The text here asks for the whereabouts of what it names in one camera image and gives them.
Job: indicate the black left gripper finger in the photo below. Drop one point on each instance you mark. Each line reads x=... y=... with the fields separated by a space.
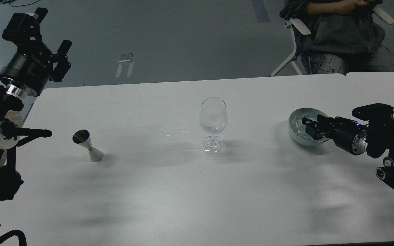
x=61 y=60
x=23 y=30

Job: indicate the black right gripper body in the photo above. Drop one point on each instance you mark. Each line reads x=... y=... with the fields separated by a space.
x=347 y=134

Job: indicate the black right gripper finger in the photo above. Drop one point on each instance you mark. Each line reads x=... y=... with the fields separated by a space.
x=321 y=121
x=318 y=131

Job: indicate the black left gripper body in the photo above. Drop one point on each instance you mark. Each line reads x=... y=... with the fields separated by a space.
x=30 y=66

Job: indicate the clear ice cubes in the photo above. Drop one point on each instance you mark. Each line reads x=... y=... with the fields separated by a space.
x=299 y=130

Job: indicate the steel cocktail jigger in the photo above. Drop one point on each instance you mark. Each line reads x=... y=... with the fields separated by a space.
x=83 y=138

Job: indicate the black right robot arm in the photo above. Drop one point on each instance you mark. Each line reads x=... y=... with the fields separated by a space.
x=374 y=138

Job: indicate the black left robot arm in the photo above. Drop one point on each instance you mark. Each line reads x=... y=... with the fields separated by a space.
x=10 y=178

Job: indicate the clear wine glass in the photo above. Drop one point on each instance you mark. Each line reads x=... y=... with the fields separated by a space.
x=213 y=120

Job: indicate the person's right hand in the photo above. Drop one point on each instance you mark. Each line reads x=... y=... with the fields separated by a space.
x=350 y=7

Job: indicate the green bowl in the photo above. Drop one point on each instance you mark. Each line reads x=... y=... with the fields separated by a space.
x=300 y=111

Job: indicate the beige checkered cloth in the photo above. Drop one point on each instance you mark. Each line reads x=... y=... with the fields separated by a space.
x=2 y=136

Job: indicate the grey tape on floor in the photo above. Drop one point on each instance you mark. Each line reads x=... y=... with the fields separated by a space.
x=125 y=65

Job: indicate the seated person in grey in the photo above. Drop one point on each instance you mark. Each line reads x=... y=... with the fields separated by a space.
x=338 y=43

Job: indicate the white office chair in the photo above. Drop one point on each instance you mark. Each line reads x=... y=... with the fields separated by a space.
x=296 y=25

